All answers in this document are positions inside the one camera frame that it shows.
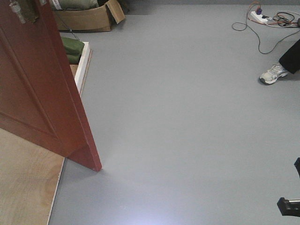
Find brown wooden door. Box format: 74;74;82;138
0;0;102;171

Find black robot part upper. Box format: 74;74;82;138
294;157;300;176

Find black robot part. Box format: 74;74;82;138
277;197;300;217
294;157;300;176

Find black robot part lower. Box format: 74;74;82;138
277;197;300;217

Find lower green sandbag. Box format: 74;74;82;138
67;54;81;64

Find green sandbag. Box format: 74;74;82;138
61;37;84;55
67;54;81;64

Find upper green sandbag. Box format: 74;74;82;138
61;37;84;55

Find open cardboard box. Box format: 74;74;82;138
52;0;125;32

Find white grey sneaker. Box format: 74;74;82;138
259;63;289;85

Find plywood base platform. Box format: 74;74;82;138
0;49;93;225

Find large olive green sack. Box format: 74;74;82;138
49;0;99;11

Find white power strip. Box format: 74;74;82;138
250;11;268;24

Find purple plug adapter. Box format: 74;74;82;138
255;7;262;15

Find seated person black trousers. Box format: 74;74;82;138
278;40;300;74

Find white wooden border rail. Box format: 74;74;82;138
74;42;92;96

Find black guy wire with turnbuckle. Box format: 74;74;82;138
56;16;82;42

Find bundle of orange black cables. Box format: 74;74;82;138
267;11;300;28

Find brass door handle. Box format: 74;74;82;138
9;0;26;24

